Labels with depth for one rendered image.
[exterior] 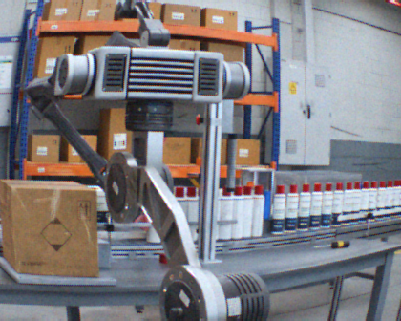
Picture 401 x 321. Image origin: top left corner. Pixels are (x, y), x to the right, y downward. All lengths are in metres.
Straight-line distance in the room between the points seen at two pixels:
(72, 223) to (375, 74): 7.85
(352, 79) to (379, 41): 0.96
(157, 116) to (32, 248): 0.55
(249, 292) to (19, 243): 0.73
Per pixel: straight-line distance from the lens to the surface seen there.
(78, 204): 2.05
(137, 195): 1.92
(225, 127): 2.59
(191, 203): 2.71
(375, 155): 9.56
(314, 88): 8.28
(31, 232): 2.02
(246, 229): 2.88
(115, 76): 1.95
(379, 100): 9.62
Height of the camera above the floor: 1.32
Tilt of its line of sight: 3 degrees down
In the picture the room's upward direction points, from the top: 3 degrees clockwise
